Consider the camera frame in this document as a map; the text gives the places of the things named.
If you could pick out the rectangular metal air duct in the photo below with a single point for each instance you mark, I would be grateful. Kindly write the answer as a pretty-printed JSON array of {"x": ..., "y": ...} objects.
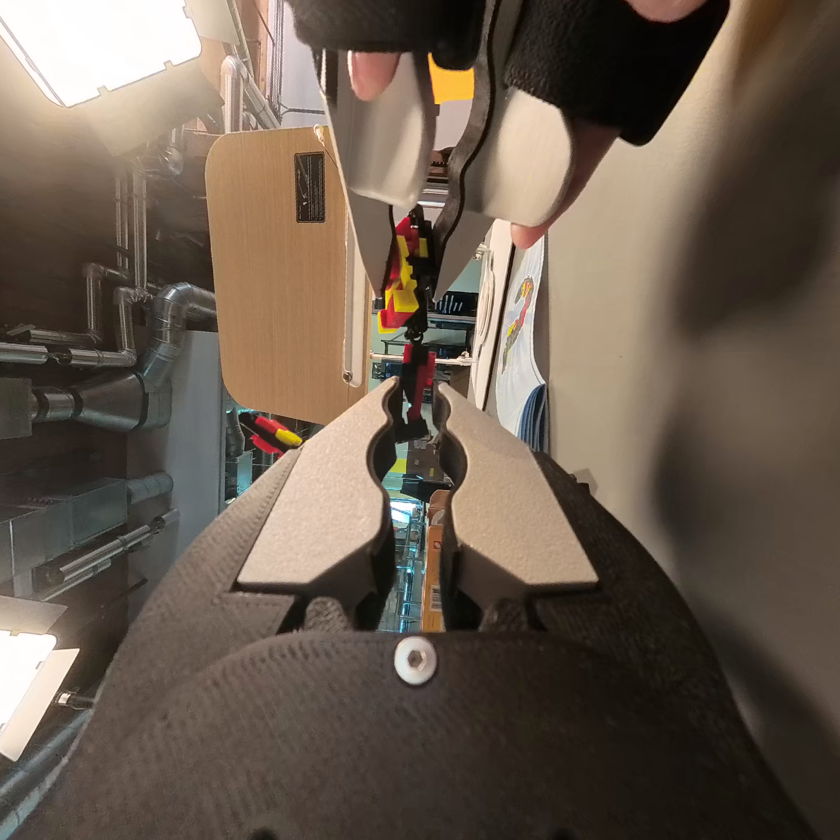
[{"x": 72, "y": 518}]

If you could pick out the silver round ventilation duct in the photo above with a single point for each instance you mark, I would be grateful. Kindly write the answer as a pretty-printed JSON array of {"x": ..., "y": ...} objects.
[{"x": 157, "y": 380}]

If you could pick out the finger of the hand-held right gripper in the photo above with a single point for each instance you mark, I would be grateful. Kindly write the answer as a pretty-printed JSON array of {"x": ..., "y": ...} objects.
[
  {"x": 387, "y": 151},
  {"x": 525, "y": 164}
]

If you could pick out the open lego instruction booklet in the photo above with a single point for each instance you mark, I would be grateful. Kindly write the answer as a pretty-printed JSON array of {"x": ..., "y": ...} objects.
[{"x": 522, "y": 328}]

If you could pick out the small red yellow lego part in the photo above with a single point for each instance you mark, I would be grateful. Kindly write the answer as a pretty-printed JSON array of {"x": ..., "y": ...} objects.
[{"x": 269, "y": 433}]

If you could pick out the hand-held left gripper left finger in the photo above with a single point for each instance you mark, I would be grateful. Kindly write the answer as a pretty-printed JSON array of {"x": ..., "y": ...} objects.
[{"x": 308, "y": 512}]

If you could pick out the cardboard lego box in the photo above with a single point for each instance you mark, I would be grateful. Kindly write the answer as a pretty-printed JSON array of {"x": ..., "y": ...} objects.
[{"x": 434, "y": 564}]

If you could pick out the red yellow black lego model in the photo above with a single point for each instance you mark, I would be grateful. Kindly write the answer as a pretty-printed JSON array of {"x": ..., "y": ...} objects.
[{"x": 401, "y": 295}]

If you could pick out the bright studio light panel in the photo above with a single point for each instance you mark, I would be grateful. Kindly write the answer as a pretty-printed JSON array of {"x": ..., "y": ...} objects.
[
  {"x": 26, "y": 676},
  {"x": 98, "y": 46}
]

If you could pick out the person's right hand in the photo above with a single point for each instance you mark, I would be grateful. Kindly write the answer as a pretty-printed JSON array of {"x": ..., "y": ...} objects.
[{"x": 584, "y": 170}]

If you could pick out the metal conduit pipes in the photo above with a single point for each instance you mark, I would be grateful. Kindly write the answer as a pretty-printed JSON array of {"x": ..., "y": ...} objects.
[{"x": 98, "y": 358}]

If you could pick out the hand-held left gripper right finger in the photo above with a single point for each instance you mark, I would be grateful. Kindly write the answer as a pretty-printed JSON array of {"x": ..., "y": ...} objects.
[{"x": 518, "y": 518}]

